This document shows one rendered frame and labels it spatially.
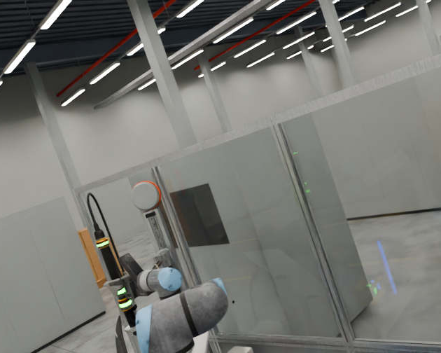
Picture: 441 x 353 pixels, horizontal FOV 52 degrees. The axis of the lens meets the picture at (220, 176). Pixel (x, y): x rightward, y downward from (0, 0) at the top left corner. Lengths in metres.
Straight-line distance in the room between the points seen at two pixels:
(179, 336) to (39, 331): 6.46
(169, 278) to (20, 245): 6.01
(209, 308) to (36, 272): 6.42
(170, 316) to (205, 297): 0.10
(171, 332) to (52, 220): 6.52
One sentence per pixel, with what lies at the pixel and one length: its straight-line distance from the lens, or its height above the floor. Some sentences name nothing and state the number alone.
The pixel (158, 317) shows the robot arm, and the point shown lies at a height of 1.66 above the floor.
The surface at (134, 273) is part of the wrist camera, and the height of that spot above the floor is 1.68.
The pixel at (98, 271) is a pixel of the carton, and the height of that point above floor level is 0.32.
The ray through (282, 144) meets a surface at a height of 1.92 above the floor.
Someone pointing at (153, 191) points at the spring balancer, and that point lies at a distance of 2.41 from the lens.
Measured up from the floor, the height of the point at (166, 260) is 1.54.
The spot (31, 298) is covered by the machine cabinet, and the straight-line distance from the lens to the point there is 7.51.
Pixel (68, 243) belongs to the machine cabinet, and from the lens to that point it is 7.69.
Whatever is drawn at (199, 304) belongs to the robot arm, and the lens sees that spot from 1.17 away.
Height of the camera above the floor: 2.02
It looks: 4 degrees down
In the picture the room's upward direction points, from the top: 19 degrees counter-clockwise
